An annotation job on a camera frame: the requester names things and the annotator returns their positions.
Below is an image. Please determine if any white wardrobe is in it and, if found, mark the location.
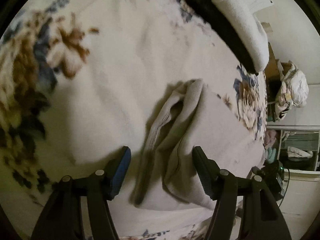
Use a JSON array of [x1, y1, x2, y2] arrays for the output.
[[267, 85, 319, 215]]

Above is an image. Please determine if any floral bed sheet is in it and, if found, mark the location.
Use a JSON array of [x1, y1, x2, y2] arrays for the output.
[[1, 0, 266, 239]]

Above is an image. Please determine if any chair with clothes pile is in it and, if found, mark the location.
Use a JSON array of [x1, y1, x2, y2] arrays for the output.
[[266, 60, 309, 122]]

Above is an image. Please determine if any brown cardboard box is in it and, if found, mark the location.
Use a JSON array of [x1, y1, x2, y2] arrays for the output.
[[264, 43, 292, 84]]

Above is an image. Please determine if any folded white garment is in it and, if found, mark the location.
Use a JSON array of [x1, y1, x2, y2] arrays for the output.
[[212, 0, 269, 73]]

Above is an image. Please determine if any grey long sleeve shirt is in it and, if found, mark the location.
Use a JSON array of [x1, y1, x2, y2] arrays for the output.
[[133, 79, 264, 211]]

